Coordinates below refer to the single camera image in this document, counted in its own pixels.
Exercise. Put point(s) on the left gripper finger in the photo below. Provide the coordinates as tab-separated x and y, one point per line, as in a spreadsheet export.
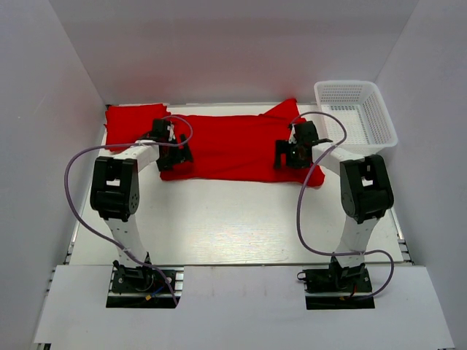
185	140
171	156

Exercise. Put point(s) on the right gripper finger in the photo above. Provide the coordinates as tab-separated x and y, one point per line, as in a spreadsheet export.
280	161
282	147

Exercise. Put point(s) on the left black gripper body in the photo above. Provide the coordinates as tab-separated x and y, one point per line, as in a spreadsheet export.
179	154

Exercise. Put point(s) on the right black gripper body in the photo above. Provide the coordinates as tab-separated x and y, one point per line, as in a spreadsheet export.
285	155

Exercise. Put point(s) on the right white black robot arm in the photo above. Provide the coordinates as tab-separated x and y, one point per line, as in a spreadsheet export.
365	192

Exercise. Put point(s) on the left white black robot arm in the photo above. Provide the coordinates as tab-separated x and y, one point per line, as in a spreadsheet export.
114	192

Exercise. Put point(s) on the folded red t shirt stack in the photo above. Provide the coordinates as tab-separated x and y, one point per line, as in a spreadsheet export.
126	124

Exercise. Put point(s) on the white plastic basket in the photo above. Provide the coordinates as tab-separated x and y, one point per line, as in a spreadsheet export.
359	106

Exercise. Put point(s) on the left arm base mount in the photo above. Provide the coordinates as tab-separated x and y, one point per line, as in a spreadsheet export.
142	288

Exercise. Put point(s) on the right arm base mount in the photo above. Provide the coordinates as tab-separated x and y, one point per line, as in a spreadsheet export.
324	292

